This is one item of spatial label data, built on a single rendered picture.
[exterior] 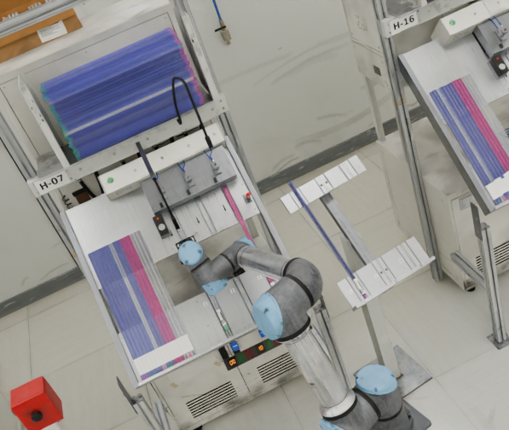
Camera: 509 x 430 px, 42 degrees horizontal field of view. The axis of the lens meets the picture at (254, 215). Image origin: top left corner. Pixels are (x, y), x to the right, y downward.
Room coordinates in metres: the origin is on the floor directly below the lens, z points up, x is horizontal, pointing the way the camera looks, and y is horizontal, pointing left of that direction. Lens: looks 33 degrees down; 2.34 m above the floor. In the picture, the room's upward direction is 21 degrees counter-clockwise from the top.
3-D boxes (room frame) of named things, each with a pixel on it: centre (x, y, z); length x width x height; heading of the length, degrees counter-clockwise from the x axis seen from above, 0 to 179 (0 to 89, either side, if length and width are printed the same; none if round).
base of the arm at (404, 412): (1.35, -0.16, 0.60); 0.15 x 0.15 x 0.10
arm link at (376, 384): (1.35, -0.15, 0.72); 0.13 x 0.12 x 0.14; 119
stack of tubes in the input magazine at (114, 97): (2.31, 0.27, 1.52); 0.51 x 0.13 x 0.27; 97
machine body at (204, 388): (2.42, 0.35, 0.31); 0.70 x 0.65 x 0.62; 97
